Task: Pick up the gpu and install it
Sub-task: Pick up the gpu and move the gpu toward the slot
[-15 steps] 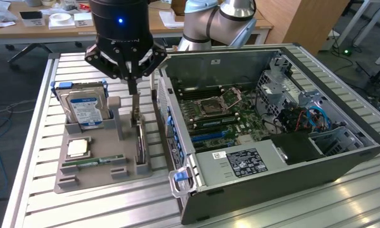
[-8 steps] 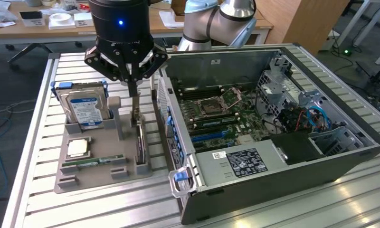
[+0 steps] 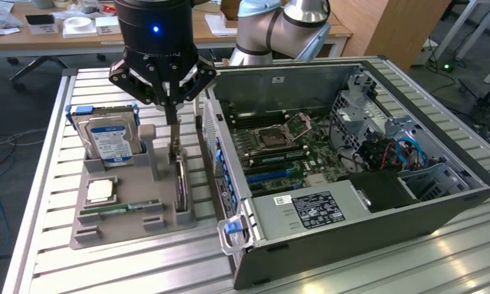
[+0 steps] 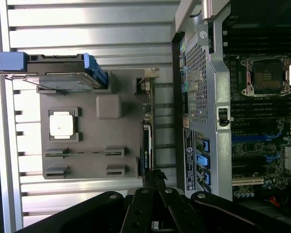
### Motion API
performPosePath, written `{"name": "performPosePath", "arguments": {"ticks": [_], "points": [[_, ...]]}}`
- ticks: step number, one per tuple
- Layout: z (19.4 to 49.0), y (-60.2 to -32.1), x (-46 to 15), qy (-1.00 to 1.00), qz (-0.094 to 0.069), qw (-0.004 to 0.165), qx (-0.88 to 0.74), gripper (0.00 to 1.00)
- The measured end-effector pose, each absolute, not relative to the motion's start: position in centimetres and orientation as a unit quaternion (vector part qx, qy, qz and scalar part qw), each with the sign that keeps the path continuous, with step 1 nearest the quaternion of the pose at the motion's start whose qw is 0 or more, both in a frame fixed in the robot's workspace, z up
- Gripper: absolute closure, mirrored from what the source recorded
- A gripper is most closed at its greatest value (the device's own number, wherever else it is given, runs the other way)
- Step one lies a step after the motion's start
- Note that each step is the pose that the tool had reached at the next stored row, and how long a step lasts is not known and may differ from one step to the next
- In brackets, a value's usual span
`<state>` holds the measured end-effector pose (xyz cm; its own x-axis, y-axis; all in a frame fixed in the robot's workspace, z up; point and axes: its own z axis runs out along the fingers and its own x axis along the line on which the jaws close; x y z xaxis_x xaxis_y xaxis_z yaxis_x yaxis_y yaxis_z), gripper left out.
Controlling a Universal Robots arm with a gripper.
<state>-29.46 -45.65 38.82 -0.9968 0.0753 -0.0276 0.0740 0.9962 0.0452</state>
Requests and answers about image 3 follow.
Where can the graphics card with metal bracket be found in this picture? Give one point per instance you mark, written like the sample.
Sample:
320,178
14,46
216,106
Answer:
175,131

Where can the grey parts rack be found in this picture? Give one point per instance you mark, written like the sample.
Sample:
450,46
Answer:
127,226

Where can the wooden desk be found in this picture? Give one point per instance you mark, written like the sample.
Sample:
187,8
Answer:
45,41

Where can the white tape roll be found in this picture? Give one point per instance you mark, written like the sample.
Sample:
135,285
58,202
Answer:
70,24

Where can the green motherboard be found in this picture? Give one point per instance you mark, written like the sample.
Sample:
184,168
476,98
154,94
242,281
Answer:
331,165

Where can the green RAM stick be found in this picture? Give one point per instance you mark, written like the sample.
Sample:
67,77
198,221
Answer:
278,157
119,207

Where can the white card red print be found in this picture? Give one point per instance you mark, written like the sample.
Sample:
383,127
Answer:
5,32

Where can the clear plastic bag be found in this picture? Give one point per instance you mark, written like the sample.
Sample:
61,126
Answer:
1,13

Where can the red small packet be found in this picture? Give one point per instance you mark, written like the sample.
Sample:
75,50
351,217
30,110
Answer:
110,9

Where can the white labelled box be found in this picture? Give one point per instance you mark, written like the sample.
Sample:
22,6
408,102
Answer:
106,27

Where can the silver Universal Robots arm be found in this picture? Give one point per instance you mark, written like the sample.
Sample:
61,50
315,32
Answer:
270,36

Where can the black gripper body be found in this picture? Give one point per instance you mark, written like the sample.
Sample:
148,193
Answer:
155,30

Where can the flat white box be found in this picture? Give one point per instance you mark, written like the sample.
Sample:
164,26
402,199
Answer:
79,34

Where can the open black PC case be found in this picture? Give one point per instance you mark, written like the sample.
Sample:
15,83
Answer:
351,245

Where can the grey cup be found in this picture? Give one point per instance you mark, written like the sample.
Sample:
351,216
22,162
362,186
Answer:
43,3

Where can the CPU socket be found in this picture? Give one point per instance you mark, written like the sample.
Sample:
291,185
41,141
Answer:
272,137

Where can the white paper stack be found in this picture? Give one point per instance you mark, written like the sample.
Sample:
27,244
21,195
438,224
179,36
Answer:
219,26

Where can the metal disk bay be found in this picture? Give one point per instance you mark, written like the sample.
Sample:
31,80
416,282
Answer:
434,183

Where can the green indicator light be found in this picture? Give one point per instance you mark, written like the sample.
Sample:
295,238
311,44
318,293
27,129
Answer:
448,66

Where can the wooden cabinet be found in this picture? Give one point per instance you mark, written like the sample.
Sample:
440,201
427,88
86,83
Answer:
404,30

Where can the blue case latch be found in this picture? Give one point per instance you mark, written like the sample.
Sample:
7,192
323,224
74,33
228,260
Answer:
232,228

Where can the metal drive cage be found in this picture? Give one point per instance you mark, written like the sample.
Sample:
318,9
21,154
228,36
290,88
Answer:
360,104

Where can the hard disk in blue caddy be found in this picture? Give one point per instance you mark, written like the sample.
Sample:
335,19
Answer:
106,137

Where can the blue expansion slot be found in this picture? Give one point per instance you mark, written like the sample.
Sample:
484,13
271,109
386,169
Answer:
270,177

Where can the grey power supply unit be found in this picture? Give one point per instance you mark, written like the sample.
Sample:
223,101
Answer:
278,220

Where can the black and white box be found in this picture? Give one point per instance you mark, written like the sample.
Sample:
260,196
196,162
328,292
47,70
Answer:
41,26

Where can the brown cardboard box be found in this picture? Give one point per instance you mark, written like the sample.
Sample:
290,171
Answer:
228,9

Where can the silver CPU chip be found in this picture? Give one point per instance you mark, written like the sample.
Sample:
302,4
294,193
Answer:
100,191

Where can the black case lock tab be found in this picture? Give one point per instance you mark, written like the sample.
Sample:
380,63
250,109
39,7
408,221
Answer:
219,117

